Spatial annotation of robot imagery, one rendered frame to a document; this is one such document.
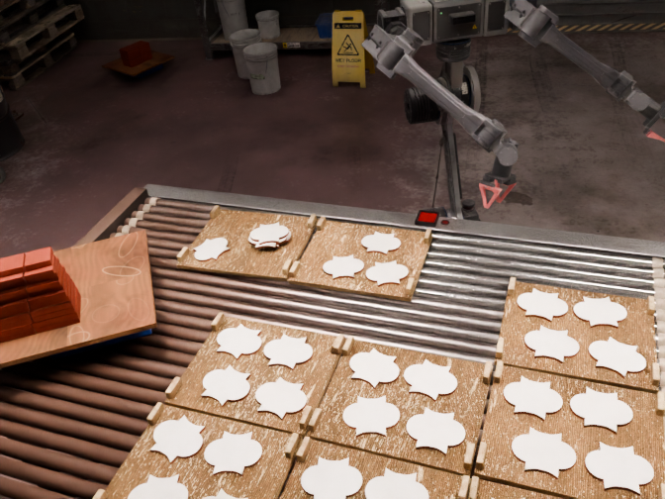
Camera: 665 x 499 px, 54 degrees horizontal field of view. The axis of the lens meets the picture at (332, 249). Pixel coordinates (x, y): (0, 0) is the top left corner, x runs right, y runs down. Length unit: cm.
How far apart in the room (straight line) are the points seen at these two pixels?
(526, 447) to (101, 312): 124
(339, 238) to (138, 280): 70
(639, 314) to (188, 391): 130
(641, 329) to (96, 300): 159
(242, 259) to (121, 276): 41
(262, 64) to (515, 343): 423
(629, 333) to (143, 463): 135
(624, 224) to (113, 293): 294
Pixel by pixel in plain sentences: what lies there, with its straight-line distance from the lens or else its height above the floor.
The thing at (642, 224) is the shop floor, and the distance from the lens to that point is 412.
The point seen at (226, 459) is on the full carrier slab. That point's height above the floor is 95.
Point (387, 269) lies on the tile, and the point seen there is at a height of 95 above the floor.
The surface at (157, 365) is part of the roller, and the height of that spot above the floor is 92.
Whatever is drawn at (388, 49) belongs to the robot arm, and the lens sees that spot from 205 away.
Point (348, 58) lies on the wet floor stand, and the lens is 571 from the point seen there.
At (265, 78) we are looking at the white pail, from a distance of 577.
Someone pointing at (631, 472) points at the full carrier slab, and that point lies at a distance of 168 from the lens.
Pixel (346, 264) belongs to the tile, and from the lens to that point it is 215.
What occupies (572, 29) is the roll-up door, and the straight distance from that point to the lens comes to 685.
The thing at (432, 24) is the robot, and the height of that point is 145.
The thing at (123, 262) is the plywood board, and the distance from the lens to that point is 221.
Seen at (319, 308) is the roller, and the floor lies 92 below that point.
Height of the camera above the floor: 228
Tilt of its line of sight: 37 degrees down
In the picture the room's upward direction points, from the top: 6 degrees counter-clockwise
